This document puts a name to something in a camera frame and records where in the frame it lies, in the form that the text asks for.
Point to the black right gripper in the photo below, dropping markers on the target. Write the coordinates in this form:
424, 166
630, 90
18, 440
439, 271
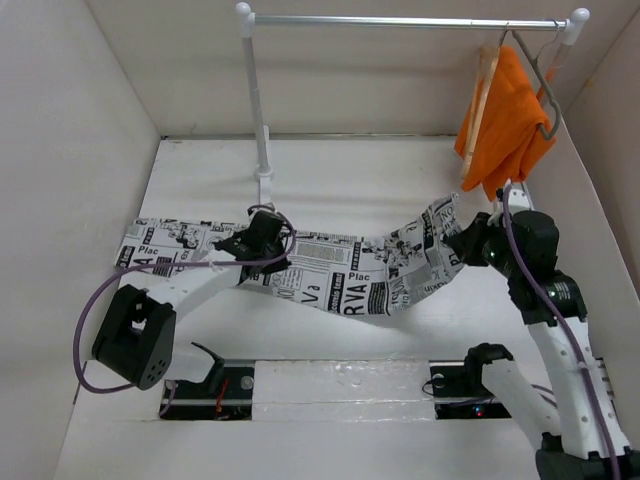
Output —
466, 241

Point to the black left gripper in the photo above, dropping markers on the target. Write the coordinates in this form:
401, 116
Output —
276, 267

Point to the newspaper print trousers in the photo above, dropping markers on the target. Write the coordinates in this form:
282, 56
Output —
340, 274

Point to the wooden clothes hanger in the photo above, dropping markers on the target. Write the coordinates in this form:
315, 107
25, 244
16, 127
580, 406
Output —
487, 65

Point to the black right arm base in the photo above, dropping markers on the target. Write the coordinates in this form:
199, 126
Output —
456, 398

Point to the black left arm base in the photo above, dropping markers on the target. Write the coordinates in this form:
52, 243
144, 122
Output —
232, 400

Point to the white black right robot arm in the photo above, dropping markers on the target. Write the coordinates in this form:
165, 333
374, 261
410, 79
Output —
575, 433

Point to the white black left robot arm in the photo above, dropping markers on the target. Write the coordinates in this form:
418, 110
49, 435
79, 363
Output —
136, 337

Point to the orange cloth on hanger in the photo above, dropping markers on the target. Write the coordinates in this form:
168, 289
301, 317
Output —
510, 141

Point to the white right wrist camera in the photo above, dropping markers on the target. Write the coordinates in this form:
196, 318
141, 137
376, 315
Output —
517, 200

